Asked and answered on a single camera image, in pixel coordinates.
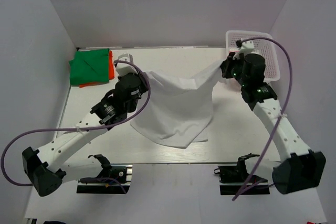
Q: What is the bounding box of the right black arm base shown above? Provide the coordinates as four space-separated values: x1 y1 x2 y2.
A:
214 164 270 196

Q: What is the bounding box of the orange folded t shirt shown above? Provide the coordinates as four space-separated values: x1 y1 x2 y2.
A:
79 50 115 88

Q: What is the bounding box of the green folded t shirt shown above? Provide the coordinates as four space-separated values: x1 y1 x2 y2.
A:
69 48 110 86

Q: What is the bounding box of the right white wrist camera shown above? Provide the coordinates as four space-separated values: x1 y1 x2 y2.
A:
233 40 255 60

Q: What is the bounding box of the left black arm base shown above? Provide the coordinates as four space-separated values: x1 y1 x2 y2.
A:
76 164 133 195

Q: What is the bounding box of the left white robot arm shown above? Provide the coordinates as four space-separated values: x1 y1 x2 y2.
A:
22 73 148 197

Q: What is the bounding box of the white t shirt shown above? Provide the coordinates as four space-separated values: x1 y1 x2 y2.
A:
130 61 222 148

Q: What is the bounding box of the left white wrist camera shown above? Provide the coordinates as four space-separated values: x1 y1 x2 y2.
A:
113 53 137 76

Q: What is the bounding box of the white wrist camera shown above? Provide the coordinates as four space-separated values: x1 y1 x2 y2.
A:
113 53 137 76
233 40 255 60

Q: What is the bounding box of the white plastic basket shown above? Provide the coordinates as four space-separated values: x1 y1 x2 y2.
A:
225 30 280 83

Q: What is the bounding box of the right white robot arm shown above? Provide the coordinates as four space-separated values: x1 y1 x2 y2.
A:
219 52 326 194

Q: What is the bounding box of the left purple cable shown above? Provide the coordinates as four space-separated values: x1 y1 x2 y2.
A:
1 60 152 187

